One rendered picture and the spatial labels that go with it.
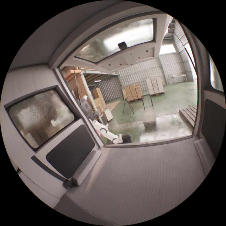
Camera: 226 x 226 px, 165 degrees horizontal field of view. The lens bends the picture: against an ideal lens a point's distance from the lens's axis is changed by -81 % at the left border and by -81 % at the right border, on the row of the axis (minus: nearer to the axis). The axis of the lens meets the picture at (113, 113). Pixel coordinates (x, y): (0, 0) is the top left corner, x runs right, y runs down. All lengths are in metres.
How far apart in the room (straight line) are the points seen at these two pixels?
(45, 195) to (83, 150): 0.70
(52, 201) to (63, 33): 1.37
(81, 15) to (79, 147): 1.15
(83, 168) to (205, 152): 1.13
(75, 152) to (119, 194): 0.59
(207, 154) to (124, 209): 0.72
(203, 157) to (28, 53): 1.51
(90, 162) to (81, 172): 0.16
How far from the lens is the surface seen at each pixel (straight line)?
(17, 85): 0.78
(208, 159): 0.79
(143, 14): 0.66
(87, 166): 0.91
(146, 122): 2.21
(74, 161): 0.91
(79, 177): 0.88
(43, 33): 0.67
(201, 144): 0.86
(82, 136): 0.94
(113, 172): 0.80
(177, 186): 0.70
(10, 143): 0.75
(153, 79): 5.59
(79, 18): 0.66
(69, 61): 1.01
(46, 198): 0.95
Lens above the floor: 1.30
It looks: 16 degrees down
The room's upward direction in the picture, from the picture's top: 21 degrees counter-clockwise
